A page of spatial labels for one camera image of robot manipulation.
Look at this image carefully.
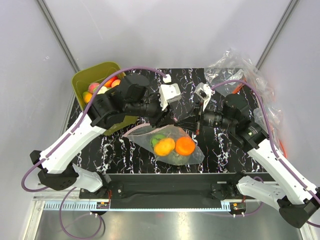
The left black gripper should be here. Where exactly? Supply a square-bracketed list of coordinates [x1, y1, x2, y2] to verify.
[126, 90, 177, 128]

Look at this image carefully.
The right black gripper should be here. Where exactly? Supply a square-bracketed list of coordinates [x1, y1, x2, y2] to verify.
[174, 98, 236, 135]

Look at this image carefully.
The green striped watermelon toy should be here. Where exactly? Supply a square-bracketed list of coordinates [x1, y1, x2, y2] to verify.
[150, 134, 166, 148]

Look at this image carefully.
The orange fruit toy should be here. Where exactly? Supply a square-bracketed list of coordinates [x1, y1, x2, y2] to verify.
[175, 136, 196, 156]

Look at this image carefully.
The clear zip top bag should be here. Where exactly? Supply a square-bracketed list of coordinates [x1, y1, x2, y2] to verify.
[123, 123, 205, 166]

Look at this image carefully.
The green netted melon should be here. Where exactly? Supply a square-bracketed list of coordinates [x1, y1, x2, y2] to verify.
[165, 152, 190, 166]

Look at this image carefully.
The white cauliflower toy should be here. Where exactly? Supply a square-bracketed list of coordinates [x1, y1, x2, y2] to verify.
[97, 86, 109, 95]

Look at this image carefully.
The olive green plastic bin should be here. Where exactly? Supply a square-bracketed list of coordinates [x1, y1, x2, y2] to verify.
[71, 61, 138, 136]

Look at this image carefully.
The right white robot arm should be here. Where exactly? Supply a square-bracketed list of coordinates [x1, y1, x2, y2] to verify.
[175, 94, 320, 229]

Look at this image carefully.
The pink peach upper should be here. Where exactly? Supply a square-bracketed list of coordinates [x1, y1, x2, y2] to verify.
[111, 79, 121, 88]

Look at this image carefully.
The pink peach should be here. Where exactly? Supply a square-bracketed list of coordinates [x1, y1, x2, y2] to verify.
[111, 79, 121, 88]
[88, 82, 100, 94]

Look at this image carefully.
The black marble pattern mat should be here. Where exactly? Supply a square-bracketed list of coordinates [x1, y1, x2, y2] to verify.
[66, 68, 266, 174]

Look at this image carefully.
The red tomato toy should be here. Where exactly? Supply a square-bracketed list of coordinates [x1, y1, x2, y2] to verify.
[104, 76, 119, 88]

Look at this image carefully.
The pile of clear bags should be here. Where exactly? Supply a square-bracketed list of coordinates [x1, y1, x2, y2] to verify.
[204, 49, 286, 156]

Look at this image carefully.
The pink peach lower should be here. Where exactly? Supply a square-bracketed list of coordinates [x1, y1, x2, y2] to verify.
[88, 82, 100, 94]

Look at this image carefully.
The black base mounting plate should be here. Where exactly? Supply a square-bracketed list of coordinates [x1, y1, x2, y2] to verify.
[78, 173, 257, 201]

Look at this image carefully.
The yellow mango toy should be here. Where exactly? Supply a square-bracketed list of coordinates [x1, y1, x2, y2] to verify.
[82, 91, 93, 105]

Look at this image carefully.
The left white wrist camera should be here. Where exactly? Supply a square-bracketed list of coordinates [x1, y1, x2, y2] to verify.
[159, 74, 182, 111]

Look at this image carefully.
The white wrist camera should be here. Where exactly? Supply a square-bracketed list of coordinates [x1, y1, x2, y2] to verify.
[159, 74, 182, 111]
[194, 82, 213, 111]

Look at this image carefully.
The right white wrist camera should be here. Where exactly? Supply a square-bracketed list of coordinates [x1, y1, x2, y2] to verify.
[194, 82, 213, 111]

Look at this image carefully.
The aluminium frame rail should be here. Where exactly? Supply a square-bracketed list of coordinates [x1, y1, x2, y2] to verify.
[32, 181, 306, 203]

